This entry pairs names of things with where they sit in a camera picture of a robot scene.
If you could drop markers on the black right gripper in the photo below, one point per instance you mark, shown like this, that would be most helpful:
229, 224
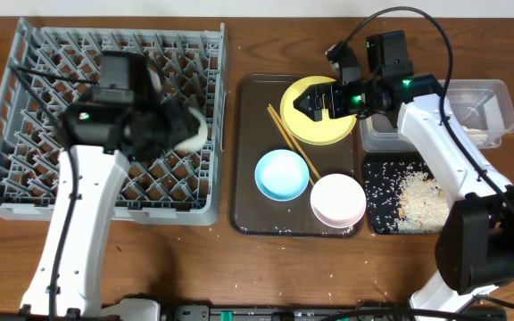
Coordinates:
332, 97

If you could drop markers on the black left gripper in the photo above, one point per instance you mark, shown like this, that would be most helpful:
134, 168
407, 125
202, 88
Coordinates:
168, 130

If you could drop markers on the yellow plastic plate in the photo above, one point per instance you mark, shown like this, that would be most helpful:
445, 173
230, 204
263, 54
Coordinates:
324, 132

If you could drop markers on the white plastic cup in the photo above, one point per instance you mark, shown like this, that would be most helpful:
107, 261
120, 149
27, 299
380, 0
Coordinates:
187, 129

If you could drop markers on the light blue bowl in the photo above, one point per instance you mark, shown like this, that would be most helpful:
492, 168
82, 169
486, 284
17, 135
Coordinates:
281, 175

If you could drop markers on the pink white bowl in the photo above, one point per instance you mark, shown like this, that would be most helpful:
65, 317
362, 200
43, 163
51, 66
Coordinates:
338, 201

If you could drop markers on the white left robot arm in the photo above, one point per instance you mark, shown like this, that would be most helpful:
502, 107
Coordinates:
123, 117

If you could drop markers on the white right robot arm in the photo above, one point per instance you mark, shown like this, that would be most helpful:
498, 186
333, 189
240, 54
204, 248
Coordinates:
474, 253

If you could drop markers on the black waste tray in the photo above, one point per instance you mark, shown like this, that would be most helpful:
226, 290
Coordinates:
377, 196

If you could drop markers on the clear plastic waste bin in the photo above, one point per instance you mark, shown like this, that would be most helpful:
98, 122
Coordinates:
482, 106

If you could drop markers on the wooden chopstick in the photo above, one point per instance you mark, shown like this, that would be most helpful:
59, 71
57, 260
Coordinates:
284, 134
292, 140

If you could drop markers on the dark brown serving tray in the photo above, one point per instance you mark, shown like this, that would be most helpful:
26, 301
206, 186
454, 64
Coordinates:
251, 212

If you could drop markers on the grey plastic dish rack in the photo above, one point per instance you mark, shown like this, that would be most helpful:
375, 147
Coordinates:
177, 189

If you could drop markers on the spilled rice pile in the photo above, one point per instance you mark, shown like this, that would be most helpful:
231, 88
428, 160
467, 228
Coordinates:
420, 203

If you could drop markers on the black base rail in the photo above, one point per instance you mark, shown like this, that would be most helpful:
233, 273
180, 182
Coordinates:
304, 313

